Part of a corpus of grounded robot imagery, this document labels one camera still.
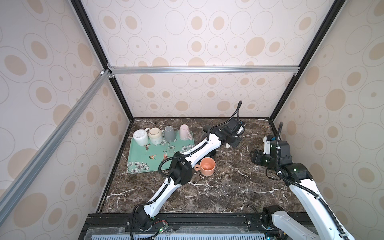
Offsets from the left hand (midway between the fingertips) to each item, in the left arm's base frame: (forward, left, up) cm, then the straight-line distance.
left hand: (242, 137), depth 86 cm
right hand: (-12, -4, +3) cm, 13 cm away
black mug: (-18, +20, +12) cm, 29 cm away
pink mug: (+11, +35, -12) cm, 38 cm away
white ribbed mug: (+6, +63, -8) cm, 64 cm away
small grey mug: (+10, +44, -10) cm, 47 cm away
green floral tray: (-6, +61, -15) cm, 63 cm away
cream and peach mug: (-11, +20, -16) cm, 28 cm away
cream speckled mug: (+8, +54, -10) cm, 55 cm away
